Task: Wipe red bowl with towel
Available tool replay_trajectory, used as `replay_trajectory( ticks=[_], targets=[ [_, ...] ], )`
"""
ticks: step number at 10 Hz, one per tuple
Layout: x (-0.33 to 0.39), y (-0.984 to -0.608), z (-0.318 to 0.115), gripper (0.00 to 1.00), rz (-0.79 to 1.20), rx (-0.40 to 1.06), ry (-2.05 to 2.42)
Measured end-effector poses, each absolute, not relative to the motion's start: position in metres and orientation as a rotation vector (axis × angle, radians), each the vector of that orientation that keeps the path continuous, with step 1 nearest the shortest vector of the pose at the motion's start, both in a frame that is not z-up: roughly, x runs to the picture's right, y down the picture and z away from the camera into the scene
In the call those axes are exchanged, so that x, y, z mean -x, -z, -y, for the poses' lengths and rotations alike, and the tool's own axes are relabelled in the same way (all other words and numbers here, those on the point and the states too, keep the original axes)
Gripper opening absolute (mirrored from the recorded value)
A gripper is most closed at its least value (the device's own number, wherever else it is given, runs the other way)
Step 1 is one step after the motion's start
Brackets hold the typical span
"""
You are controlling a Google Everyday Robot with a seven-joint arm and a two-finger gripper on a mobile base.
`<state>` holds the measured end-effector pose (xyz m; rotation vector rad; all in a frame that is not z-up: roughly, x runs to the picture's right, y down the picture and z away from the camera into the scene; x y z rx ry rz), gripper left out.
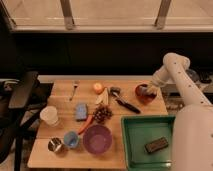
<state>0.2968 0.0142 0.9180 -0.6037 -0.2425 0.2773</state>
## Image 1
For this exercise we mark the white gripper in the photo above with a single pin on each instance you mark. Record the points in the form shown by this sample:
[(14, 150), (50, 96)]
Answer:
[(157, 81)]

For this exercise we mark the small beige towel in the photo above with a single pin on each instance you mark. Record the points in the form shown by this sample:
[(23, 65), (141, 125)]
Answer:
[(151, 89)]

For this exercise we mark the red bowl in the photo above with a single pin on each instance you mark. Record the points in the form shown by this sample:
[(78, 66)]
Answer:
[(142, 95)]

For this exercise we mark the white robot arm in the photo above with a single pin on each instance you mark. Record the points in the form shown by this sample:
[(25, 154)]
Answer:
[(192, 141)]

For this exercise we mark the purple bowl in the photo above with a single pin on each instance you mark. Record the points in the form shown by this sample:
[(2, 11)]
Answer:
[(97, 139)]

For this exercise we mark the green plastic tray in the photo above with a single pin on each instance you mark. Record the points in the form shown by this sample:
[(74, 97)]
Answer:
[(137, 131)]

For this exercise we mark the yellow banana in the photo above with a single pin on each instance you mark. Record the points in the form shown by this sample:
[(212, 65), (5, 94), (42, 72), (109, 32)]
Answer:
[(103, 98)]

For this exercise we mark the orange fruit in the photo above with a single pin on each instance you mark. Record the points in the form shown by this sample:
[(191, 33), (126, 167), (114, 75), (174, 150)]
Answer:
[(98, 88)]

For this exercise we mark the dark rectangular sponge block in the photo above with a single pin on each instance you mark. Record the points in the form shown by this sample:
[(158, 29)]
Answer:
[(156, 145)]

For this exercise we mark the bunch of dark grapes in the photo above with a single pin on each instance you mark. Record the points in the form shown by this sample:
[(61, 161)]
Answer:
[(102, 113)]

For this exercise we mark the orange carrot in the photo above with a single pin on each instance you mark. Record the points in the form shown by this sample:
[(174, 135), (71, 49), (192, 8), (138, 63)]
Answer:
[(86, 124)]

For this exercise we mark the silver fork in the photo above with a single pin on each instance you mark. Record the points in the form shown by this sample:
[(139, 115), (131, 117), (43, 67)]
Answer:
[(75, 86)]

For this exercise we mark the blue sponge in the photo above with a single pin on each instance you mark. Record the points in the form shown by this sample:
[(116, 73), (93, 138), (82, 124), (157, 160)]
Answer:
[(81, 112)]

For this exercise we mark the small blue cup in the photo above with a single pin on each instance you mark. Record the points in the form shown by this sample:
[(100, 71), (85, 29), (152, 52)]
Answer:
[(71, 139)]

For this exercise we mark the white plastic cup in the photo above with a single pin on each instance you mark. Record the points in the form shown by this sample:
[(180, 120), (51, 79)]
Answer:
[(49, 115)]

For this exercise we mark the small metal cup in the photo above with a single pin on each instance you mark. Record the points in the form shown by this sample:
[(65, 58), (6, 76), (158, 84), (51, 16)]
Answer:
[(55, 145)]

